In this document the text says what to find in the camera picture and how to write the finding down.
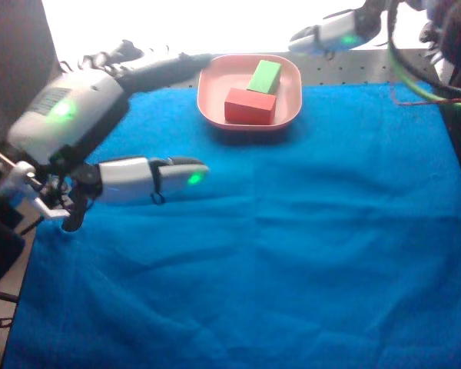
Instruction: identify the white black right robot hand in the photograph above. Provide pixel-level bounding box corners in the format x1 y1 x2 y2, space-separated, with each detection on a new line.
287 0 395 59

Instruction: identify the pink square plate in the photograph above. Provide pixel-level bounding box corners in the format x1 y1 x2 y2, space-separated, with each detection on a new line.
197 53 303 134

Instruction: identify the thick green cable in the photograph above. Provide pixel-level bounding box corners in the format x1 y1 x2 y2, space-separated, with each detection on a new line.
387 38 461 112

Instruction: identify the red wooden block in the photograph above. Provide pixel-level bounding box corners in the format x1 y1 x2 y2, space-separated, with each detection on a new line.
224 87 277 126

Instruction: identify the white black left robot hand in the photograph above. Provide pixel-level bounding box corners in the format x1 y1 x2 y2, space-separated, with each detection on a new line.
6 38 216 208

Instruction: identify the thin red wire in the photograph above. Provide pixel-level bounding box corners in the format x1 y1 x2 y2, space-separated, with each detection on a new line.
390 82 461 108

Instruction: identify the blue cloth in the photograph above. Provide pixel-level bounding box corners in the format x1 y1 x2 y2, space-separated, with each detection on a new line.
2 82 461 369

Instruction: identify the green wooden block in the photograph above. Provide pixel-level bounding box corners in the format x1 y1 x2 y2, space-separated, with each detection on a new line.
247 59 284 95

